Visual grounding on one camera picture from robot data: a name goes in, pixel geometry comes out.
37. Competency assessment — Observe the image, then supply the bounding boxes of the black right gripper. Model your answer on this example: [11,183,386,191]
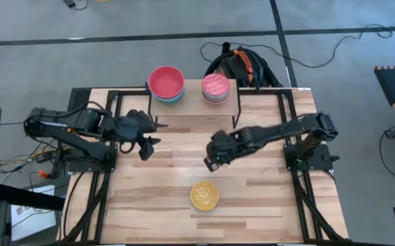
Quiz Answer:
[203,135,245,173]

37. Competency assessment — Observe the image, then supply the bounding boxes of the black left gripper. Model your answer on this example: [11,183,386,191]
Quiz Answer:
[107,109,169,145]

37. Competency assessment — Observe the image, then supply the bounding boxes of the white bowl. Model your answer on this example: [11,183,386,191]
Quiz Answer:
[153,89,186,103]

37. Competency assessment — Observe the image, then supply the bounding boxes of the red bowl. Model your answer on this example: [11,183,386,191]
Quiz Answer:
[148,65,186,99]

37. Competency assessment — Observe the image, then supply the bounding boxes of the small light blue bowl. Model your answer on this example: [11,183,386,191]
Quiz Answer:
[202,91,230,101]

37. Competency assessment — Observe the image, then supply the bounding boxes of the pink patterned bowl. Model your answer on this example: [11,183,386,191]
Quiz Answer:
[201,72,231,98]

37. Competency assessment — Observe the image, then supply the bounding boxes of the wooden shelf with black legs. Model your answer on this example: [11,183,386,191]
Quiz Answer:
[146,79,242,130]

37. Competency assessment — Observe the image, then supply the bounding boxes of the yellow patterned bowl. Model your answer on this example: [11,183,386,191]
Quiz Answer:
[189,180,220,211]

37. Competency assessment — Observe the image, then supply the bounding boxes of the black perforated box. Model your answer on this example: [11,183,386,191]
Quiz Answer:
[67,87,92,112]

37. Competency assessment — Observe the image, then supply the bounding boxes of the black orange vacuum cleaner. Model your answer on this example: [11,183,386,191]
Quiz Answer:
[203,41,284,89]

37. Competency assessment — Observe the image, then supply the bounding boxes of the black beam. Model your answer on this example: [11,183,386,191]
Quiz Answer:
[0,182,65,211]

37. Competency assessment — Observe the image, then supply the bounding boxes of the white paper sheet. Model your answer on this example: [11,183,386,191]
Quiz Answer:
[11,184,57,242]

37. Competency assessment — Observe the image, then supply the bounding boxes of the black power adapter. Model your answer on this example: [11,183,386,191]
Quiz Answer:
[62,0,89,10]

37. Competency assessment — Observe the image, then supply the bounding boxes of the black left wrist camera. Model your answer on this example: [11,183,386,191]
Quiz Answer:
[137,140,156,161]

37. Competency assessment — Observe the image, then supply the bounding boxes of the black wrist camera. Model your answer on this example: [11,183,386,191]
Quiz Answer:
[212,128,233,141]
[137,140,156,161]

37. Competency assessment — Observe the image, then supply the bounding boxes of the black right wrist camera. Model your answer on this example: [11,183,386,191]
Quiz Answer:
[212,128,233,141]

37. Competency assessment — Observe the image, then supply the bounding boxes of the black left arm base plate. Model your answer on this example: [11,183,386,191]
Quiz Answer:
[68,146,118,173]

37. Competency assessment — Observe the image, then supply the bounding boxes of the black aluminium frame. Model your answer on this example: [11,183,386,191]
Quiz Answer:
[59,87,351,246]

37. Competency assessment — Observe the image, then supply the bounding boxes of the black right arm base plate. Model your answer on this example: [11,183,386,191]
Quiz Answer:
[284,143,340,172]

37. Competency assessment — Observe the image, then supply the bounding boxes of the long black floor cable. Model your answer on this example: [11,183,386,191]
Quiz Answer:
[200,23,395,69]

